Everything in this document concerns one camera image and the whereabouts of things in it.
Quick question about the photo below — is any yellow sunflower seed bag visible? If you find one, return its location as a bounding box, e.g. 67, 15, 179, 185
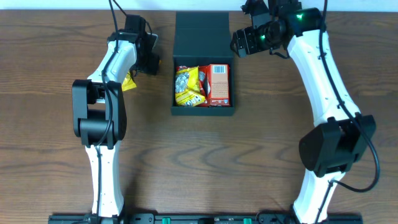
175, 67, 205, 107

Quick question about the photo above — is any dark green box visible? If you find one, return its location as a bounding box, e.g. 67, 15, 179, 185
171, 11, 235, 116

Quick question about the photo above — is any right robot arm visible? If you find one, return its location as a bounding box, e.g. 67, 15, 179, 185
230, 0, 376, 223

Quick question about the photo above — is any red snack bag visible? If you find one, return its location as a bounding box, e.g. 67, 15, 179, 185
178, 66, 208, 107

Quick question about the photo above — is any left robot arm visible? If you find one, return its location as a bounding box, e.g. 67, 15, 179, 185
72, 14, 160, 223

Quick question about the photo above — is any orange red snack box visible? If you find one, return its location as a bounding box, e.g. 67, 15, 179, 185
207, 64, 231, 107

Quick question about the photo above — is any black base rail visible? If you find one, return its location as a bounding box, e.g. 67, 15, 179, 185
48, 213, 363, 224

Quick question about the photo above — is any yellow Julie's sandwich packet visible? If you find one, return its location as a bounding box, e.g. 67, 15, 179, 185
122, 72, 137, 91

